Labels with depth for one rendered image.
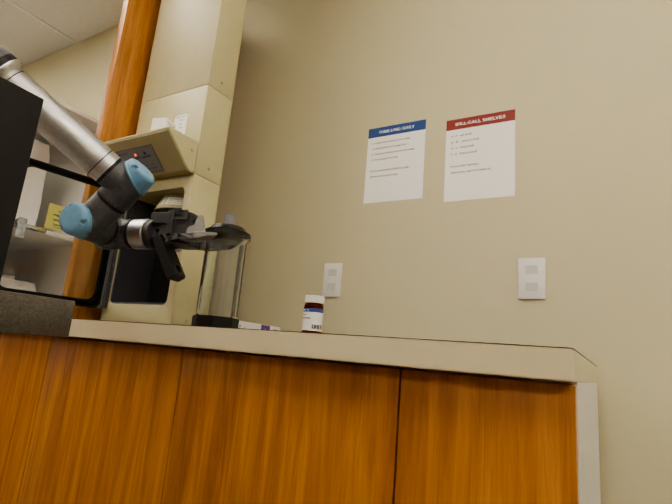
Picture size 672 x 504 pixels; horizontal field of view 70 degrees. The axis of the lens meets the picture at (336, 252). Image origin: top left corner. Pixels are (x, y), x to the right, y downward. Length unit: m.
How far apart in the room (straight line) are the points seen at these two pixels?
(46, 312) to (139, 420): 0.53
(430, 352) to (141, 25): 1.67
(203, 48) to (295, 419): 1.28
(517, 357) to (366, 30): 1.54
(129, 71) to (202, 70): 0.34
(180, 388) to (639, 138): 1.27
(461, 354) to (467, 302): 0.77
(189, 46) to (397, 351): 1.37
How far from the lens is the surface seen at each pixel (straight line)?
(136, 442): 1.08
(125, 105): 1.90
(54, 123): 1.18
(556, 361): 0.65
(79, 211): 1.19
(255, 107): 2.12
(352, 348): 0.73
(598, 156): 1.50
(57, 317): 0.59
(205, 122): 1.60
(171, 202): 1.60
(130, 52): 1.98
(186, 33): 1.86
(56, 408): 1.30
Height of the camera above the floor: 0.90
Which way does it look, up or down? 12 degrees up
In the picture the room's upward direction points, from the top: 5 degrees clockwise
